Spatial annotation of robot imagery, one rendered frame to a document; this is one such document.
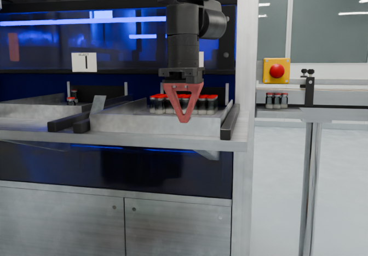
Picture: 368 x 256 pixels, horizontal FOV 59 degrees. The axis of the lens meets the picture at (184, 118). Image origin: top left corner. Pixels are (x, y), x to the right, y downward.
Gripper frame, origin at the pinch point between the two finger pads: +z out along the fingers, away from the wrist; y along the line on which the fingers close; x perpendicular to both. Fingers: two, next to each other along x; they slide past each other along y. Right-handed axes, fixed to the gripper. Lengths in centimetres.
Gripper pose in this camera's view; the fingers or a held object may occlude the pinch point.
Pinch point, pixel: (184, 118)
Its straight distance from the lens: 59.3
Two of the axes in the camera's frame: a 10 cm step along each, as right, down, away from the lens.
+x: -9.8, -0.2, 2.0
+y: 2.1, -1.7, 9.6
